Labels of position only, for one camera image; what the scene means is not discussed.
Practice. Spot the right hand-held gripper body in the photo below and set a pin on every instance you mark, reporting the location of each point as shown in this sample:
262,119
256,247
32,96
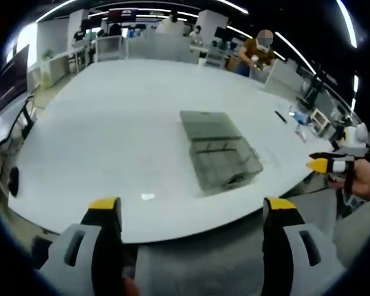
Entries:
356,134

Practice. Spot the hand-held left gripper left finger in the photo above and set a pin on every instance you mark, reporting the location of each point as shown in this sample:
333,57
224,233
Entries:
80,253

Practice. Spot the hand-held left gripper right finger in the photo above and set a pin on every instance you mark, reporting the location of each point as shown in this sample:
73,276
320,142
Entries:
299,256

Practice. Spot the small clear plastic divider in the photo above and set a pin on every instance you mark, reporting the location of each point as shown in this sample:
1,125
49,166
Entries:
148,196

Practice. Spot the clear grey guide fixture box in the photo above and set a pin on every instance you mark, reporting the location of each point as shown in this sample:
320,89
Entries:
219,148

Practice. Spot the person's right hand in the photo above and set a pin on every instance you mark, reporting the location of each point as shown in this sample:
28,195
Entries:
368,182

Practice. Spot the person's left hand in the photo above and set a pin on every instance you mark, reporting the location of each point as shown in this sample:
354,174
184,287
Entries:
132,286

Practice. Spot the white small packet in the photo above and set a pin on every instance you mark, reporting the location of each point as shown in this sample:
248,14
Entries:
302,133

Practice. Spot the blue small object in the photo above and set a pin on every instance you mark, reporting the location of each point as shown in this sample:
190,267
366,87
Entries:
298,117

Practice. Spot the black marker pen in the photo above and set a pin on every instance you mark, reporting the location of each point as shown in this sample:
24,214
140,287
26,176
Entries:
281,117

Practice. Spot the black equipment stand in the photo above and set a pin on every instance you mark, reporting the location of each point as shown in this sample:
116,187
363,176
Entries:
309,92

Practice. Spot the black rounded object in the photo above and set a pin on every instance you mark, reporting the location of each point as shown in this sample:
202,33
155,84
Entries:
13,182

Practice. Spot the person's grey clothing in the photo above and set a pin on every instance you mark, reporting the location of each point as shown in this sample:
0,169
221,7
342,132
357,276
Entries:
200,271

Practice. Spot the black office chair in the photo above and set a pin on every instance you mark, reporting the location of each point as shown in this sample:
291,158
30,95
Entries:
27,117

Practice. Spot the large dark monitor screen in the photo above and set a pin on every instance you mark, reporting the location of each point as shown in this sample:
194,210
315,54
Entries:
12,77

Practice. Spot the white partition panel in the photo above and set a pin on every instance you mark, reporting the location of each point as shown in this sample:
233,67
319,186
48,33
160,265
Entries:
158,47

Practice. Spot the green potted plant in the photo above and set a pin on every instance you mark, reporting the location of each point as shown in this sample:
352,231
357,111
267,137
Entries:
47,55

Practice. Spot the red hanging screen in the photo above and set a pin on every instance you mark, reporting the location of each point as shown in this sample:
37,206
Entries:
123,15

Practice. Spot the white open frame box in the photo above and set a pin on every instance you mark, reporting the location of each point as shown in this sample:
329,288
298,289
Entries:
320,121

